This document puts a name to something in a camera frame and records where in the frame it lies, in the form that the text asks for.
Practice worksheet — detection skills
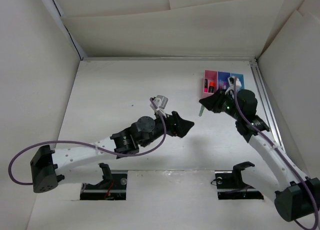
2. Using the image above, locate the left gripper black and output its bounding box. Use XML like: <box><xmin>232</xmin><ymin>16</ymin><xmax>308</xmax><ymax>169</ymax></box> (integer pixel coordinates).
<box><xmin>139</xmin><ymin>108</ymin><xmax>193</xmax><ymax>148</ymax></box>

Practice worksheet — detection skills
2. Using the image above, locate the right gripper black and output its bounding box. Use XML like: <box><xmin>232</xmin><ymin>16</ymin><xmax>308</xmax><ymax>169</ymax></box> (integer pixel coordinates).
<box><xmin>199</xmin><ymin>87</ymin><xmax>243</xmax><ymax>120</ymax></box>

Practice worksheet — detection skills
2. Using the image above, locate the orange highlighter black body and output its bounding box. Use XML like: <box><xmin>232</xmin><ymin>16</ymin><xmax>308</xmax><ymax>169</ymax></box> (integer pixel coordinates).
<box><xmin>208</xmin><ymin>81</ymin><xmax>216</xmax><ymax>93</ymax></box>

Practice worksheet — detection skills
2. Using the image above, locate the green eraser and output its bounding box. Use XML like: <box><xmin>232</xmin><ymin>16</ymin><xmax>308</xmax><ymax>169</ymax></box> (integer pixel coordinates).
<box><xmin>199</xmin><ymin>105</ymin><xmax>205</xmax><ymax>117</ymax></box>

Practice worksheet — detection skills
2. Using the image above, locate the pink highlighter black body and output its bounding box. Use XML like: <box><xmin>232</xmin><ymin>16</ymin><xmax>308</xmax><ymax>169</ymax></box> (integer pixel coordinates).
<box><xmin>204</xmin><ymin>78</ymin><xmax>208</xmax><ymax>93</ymax></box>

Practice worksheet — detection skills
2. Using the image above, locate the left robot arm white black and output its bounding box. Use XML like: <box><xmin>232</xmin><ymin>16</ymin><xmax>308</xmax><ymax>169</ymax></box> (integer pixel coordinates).
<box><xmin>30</xmin><ymin>111</ymin><xmax>194</xmax><ymax>194</ymax></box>

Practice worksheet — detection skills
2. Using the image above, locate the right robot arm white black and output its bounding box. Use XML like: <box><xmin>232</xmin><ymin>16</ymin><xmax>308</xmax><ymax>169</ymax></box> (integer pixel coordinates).
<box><xmin>199</xmin><ymin>89</ymin><xmax>320</xmax><ymax>226</ymax></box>

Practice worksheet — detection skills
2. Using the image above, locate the dark blue container box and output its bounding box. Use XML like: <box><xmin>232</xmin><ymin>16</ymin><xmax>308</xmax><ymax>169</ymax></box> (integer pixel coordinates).
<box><xmin>217</xmin><ymin>71</ymin><xmax>231</xmax><ymax>89</ymax></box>

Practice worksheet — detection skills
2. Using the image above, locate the pink container box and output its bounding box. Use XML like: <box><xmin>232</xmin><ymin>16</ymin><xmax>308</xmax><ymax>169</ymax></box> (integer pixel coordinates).
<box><xmin>201</xmin><ymin>70</ymin><xmax>218</xmax><ymax>97</ymax></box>

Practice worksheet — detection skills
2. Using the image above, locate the light blue container box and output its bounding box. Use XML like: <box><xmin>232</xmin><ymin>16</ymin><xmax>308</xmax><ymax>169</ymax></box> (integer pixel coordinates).
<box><xmin>230</xmin><ymin>73</ymin><xmax>245</xmax><ymax>89</ymax></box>

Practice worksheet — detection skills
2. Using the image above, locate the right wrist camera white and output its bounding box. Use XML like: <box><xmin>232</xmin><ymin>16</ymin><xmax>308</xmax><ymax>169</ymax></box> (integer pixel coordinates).
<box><xmin>225</xmin><ymin>76</ymin><xmax>242</xmax><ymax>94</ymax></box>

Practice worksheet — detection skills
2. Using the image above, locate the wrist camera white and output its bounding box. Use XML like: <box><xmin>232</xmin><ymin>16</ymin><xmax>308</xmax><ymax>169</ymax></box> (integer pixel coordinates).
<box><xmin>225</xmin><ymin>76</ymin><xmax>242</xmax><ymax>94</ymax></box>
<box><xmin>150</xmin><ymin>95</ymin><xmax>168</xmax><ymax>115</ymax></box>

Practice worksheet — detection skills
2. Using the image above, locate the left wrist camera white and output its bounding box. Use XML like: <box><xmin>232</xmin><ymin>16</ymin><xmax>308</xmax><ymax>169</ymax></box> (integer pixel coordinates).
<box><xmin>150</xmin><ymin>95</ymin><xmax>168</xmax><ymax>115</ymax></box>

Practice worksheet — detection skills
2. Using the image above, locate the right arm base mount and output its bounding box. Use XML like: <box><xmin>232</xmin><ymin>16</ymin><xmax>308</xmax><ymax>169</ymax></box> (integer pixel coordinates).
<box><xmin>210</xmin><ymin>161</ymin><xmax>264</xmax><ymax>200</ymax></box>

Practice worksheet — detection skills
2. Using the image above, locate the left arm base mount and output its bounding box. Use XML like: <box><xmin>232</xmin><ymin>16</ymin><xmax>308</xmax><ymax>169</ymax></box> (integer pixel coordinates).
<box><xmin>79</xmin><ymin>163</ymin><xmax>128</xmax><ymax>201</ymax></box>

